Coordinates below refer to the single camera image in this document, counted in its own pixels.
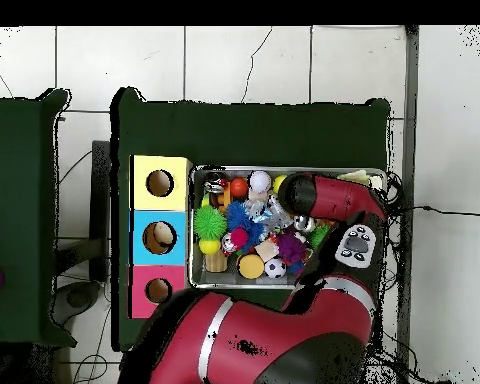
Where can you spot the crushed silver can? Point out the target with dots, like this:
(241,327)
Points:
(304,224)

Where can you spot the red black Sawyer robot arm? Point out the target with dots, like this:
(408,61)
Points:
(284,332)

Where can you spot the shallow metal mesh bin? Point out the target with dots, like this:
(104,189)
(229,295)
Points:
(216,280)

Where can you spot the wooden box with three holes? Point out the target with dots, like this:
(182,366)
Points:
(160,200)

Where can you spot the blue puffer ball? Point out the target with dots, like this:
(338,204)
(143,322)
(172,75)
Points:
(238,216)

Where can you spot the small orange ball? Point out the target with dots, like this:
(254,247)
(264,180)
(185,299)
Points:
(238,187)

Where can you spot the green puffer ball with eyes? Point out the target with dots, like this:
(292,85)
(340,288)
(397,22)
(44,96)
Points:
(209,223)

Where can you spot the white baseball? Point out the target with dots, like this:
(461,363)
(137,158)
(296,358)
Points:
(260,180)

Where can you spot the yellow smiley ball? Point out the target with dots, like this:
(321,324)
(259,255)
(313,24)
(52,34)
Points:
(278,182)

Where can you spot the orange round sponge disc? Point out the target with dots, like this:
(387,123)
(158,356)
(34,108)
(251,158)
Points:
(250,266)

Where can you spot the purple spiky fish toy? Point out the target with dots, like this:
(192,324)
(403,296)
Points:
(290,247)

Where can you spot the small soccer ball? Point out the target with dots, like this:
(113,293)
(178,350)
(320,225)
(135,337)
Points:
(275,268)

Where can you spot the cream knitted cloth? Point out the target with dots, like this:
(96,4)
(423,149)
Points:
(360,176)

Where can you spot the grey rounded floor object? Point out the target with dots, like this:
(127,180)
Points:
(78,298)

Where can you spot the grey metal pole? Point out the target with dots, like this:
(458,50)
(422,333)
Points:
(410,80)

